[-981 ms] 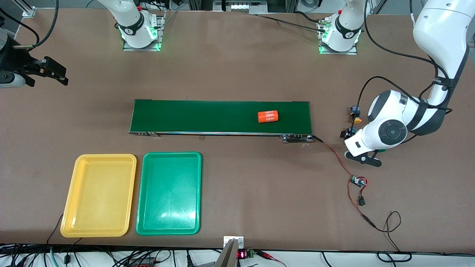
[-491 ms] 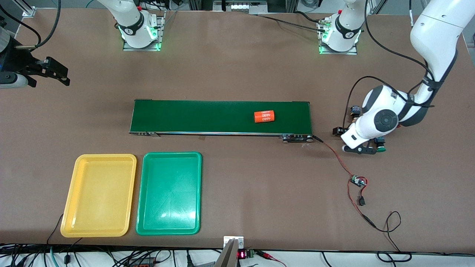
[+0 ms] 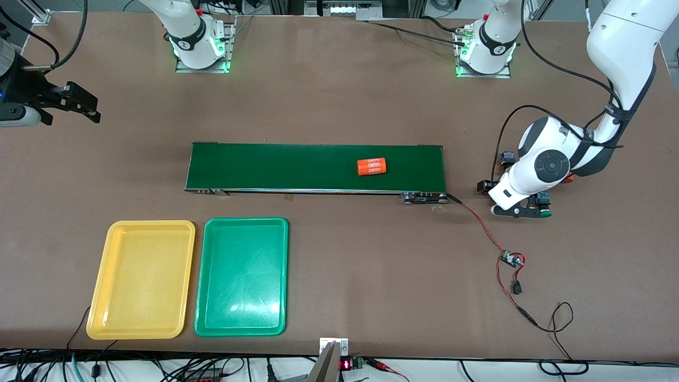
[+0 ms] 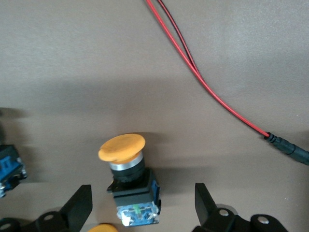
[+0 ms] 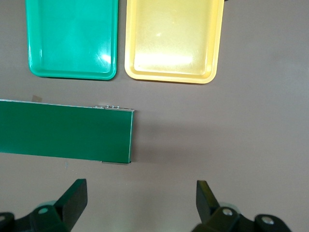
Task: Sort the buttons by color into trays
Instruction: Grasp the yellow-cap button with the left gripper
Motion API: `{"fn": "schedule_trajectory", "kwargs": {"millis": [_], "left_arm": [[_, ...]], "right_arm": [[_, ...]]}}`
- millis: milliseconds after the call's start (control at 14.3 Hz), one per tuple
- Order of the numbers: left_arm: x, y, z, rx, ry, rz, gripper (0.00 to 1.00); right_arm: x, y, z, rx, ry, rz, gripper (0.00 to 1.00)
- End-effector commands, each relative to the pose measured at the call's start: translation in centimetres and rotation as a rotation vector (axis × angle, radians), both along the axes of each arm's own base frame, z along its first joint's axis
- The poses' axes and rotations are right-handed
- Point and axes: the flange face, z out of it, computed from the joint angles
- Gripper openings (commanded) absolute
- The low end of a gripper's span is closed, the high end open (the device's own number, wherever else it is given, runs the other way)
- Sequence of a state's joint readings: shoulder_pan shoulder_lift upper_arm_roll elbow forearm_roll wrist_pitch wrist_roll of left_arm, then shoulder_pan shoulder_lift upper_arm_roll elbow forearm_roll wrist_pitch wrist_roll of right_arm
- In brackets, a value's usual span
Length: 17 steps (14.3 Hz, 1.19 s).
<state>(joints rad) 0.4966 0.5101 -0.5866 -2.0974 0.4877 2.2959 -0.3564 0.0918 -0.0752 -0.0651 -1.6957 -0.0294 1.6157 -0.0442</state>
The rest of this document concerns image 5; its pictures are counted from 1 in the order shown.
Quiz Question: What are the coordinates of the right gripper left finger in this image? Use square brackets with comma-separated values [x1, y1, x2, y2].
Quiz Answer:
[28, 178, 88, 232]

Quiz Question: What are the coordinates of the green conveyor belt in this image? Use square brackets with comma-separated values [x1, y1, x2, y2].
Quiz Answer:
[0, 98, 137, 166]

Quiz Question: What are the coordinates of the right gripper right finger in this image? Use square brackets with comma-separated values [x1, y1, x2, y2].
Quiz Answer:
[192, 180, 242, 232]

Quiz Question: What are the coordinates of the green plastic tray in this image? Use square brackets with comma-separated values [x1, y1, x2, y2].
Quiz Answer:
[25, 0, 119, 81]

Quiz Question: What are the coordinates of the yellow plastic tray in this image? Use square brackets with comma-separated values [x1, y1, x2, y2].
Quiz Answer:
[124, 0, 225, 85]

